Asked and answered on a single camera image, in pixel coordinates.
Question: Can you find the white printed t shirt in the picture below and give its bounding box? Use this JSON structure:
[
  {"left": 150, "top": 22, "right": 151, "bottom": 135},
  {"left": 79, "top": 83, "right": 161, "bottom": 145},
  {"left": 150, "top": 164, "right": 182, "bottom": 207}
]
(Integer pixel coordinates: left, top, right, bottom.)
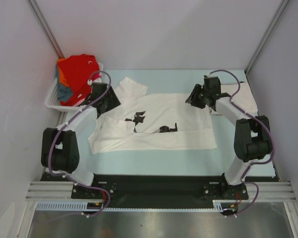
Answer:
[{"left": 88, "top": 77, "right": 217, "bottom": 154}]

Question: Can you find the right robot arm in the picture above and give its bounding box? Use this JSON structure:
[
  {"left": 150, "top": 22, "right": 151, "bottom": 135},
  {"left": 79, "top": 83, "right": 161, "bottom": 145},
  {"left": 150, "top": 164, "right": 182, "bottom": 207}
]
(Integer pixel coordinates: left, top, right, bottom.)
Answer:
[{"left": 185, "top": 76, "right": 274, "bottom": 199}]

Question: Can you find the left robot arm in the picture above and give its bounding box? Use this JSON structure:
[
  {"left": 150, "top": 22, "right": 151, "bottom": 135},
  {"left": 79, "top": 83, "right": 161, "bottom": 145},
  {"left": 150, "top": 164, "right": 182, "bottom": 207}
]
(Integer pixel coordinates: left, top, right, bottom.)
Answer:
[{"left": 41, "top": 83, "right": 120, "bottom": 198}]

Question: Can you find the pink garment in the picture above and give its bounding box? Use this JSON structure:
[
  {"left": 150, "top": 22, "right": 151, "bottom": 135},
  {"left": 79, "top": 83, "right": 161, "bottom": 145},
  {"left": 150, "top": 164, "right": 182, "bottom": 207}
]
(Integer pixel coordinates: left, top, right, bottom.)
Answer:
[{"left": 75, "top": 73, "right": 102, "bottom": 107}]

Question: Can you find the red t shirt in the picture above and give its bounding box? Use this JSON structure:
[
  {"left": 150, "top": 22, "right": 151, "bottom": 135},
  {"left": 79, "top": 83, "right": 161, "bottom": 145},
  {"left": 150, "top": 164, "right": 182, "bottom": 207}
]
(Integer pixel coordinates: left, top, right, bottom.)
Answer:
[{"left": 59, "top": 54, "right": 100, "bottom": 107}]

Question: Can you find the grey blue garment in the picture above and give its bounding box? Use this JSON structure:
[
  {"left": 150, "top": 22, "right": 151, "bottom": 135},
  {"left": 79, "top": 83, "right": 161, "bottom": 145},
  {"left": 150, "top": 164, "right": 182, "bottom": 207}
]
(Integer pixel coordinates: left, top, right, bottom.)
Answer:
[{"left": 55, "top": 65, "right": 73, "bottom": 102}]

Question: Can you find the orange garment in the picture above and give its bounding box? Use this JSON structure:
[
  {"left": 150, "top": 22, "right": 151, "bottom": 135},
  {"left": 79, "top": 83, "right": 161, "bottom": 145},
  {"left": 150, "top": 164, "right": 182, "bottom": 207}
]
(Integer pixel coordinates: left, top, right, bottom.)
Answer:
[{"left": 57, "top": 58, "right": 69, "bottom": 87}]

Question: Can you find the white plastic basket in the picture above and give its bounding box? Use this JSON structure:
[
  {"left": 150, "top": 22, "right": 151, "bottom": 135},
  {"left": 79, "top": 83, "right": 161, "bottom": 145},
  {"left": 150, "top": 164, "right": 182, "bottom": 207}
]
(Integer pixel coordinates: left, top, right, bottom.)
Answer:
[{"left": 45, "top": 55, "right": 103, "bottom": 112}]

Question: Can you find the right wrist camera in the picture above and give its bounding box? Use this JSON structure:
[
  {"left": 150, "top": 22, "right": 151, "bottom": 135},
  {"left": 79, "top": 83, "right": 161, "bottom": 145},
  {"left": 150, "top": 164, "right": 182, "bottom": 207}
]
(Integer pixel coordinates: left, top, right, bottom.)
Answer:
[{"left": 205, "top": 72, "right": 213, "bottom": 78}]

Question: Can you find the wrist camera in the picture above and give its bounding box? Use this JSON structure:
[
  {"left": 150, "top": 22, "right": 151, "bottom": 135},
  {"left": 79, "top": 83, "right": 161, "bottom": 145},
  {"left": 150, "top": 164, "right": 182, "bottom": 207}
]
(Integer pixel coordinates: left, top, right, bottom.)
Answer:
[
  {"left": 205, "top": 72, "right": 213, "bottom": 78},
  {"left": 87, "top": 74, "right": 102, "bottom": 86}
]

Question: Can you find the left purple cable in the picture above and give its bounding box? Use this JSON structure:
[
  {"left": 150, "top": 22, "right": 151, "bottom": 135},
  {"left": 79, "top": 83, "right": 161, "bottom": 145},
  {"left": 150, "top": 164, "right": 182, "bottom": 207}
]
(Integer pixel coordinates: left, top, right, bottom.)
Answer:
[{"left": 47, "top": 70, "right": 112, "bottom": 219}]

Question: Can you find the purple cable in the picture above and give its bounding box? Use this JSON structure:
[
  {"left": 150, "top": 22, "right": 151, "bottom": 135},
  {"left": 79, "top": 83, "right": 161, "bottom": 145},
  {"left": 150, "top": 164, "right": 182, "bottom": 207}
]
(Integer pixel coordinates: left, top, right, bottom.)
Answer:
[
  {"left": 47, "top": 70, "right": 112, "bottom": 219},
  {"left": 206, "top": 69, "right": 276, "bottom": 219}
]

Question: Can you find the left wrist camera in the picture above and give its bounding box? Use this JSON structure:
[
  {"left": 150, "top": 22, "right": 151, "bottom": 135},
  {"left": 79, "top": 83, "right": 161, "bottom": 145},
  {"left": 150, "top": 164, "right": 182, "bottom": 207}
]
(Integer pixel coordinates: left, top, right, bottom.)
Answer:
[{"left": 87, "top": 74, "right": 102, "bottom": 86}]

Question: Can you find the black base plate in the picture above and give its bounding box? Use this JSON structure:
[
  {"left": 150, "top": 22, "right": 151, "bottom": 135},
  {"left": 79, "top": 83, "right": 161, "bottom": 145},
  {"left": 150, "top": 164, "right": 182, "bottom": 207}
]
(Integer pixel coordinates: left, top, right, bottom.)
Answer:
[{"left": 39, "top": 173, "right": 280, "bottom": 209}]

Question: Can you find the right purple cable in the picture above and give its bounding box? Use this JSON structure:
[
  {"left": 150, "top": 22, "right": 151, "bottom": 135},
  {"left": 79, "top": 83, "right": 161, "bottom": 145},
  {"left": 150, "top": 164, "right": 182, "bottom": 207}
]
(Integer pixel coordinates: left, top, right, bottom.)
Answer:
[{"left": 206, "top": 69, "right": 276, "bottom": 219}]

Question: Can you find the right corner aluminium post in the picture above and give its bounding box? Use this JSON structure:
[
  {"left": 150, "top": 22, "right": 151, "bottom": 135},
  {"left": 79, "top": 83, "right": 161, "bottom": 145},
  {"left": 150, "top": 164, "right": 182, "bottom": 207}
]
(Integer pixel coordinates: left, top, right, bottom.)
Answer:
[{"left": 244, "top": 0, "right": 291, "bottom": 76}]

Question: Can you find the corner aluminium post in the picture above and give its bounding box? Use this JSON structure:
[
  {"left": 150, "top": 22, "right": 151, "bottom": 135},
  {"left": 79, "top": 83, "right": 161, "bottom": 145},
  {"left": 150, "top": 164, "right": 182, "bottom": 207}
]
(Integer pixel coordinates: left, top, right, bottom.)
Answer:
[
  {"left": 26, "top": 0, "right": 64, "bottom": 59},
  {"left": 244, "top": 0, "right": 291, "bottom": 76}
]

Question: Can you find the slotted cable duct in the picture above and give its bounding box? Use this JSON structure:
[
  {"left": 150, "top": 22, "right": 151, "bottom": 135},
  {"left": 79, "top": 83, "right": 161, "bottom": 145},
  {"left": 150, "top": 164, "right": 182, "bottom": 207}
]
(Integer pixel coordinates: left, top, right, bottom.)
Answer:
[{"left": 36, "top": 201, "right": 237, "bottom": 213}]

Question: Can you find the left corner aluminium post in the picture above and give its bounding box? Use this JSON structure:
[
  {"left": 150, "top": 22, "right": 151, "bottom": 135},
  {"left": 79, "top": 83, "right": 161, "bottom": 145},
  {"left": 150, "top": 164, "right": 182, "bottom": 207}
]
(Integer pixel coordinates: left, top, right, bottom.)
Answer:
[{"left": 26, "top": 0, "right": 64, "bottom": 59}]

